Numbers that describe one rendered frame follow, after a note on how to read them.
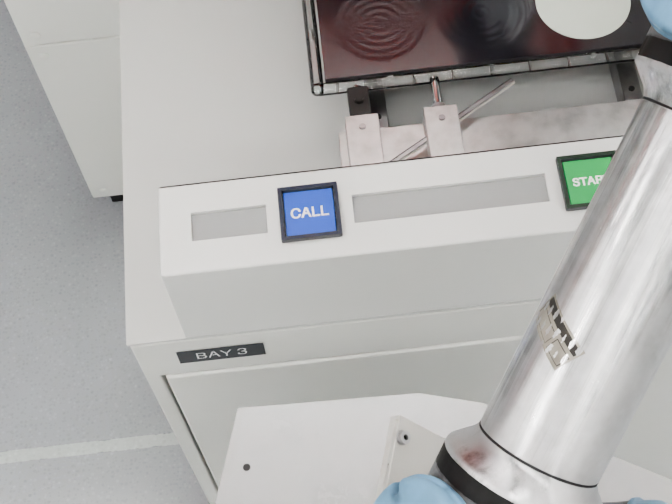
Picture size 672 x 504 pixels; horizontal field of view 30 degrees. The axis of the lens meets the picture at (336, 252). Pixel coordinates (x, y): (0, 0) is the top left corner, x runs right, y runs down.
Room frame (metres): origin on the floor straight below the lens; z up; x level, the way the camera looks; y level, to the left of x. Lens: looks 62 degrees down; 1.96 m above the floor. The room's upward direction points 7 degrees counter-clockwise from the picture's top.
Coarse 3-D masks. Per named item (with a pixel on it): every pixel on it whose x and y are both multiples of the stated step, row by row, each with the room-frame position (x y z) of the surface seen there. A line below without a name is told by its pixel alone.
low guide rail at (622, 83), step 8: (608, 64) 0.79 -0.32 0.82; (616, 64) 0.77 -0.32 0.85; (624, 64) 0.77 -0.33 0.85; (632, 64) 0.77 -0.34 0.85; (616, 72) 0.76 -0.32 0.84; (624, 72) 0.76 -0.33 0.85; (632, 72) 0.76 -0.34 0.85; (616, 80) 0.76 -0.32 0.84; (624, 80) 0.75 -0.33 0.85; (632, 80) 0.75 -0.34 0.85; (616, 88) 0.75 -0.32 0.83; (624, 88) 0.74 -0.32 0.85; (632, 88) 0.74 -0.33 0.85; (640, 88) 0.74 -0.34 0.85; (616, 96) 0.75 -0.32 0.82; (624, 96) 0.73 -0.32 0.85; (632, 96) 0.73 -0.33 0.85; (640, 96) 0.73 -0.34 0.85
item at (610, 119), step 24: (480, 120) 0.70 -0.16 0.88; (504, 120) 0.70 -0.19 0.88; (528, 120) 0.69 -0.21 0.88; (552, 120) 0.69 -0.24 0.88; (576, 120) 0.69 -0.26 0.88; (600, 120) 0.68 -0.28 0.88; (624, 120) 0.68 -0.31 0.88; (384, 144) 0.69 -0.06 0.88; (408, 144) 0.68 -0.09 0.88; (480, 144) 0.67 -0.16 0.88; (504, 144) 0.67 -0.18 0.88; (528, 144) 0.67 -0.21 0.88
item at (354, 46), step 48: (336, 0) 0.86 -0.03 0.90; (384, 0) 0.85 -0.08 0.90; (432, 0) 0.85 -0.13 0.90; (480, 0) 0.84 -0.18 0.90; (528, 0) 0.83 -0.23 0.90; (336, 48) 0.80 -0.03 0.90; (384, 48) 0.79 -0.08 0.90; (432, 48) 0.78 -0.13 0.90; (480, 48) 0.78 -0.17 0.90; (528, 48) 0.77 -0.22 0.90; (576, 48) 0.76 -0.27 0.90; (624, 48) 0.76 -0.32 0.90
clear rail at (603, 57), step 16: (496, 64) 0.75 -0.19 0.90; (512, 64) 0.75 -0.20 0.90; (528, 64) 0.75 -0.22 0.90; (544, 64) 0.75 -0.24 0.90; (560, 64) 0.74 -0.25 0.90; (576, 64) 0.74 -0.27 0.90; (592, 64) 0.74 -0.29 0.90; (352, 80) 0.75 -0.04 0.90; (368, 80) 0.75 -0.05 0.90; (384, 80) 0.75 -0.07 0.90; (400, 80) 0.75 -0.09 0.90; (416, 80) 0.75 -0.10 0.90; (432, 80) 0.74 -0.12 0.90; (448, 80) 0.74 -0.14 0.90
